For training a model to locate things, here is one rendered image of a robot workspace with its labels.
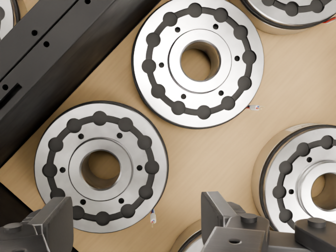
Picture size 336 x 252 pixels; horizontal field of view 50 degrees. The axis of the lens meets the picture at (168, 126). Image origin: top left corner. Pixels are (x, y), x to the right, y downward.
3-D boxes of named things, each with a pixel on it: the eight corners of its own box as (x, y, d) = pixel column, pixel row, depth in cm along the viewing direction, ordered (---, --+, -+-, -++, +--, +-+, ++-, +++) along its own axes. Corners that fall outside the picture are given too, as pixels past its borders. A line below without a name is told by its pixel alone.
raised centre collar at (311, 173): (325, 232, 29) (329, 235, 28) (283, 191, 28) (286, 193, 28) (368, 188, 29) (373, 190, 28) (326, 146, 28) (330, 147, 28)
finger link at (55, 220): (47, 224, 11) (72, 193, 15) (26, 225, 11) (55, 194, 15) (50, 292, 11) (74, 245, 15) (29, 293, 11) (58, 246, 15)
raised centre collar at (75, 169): (102, 213, 28) (101, 215, 27) (55, 169, 27) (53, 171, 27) (147, 167, 28) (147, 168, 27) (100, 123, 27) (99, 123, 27)
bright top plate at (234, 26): (206, 153, 28) (207, 154, 28) (106, 70, 27) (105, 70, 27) (288, 54, 28) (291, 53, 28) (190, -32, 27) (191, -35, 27)
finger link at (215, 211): (219, 283, 12) (201, 239, 15) (239, 282, 12) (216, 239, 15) (218, 217, 12) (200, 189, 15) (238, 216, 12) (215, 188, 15)
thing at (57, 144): (104, 256, 28) (104, 260, 28) (8, 170, 28) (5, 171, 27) (193, 164, 28) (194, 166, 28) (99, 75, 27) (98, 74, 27)
